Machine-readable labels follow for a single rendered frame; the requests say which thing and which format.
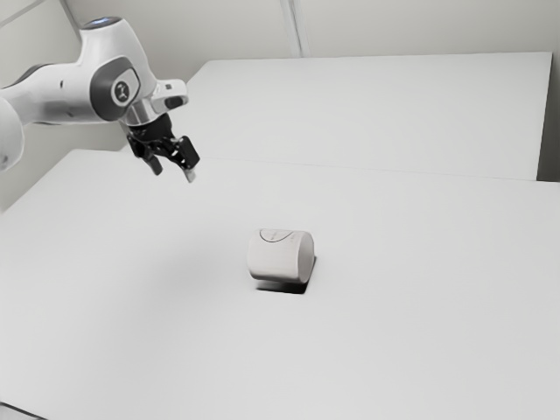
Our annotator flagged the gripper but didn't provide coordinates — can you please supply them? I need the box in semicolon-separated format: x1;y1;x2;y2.
126;114;201;184

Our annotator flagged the white mug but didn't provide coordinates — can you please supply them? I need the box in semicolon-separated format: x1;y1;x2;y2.
248;227;316;284

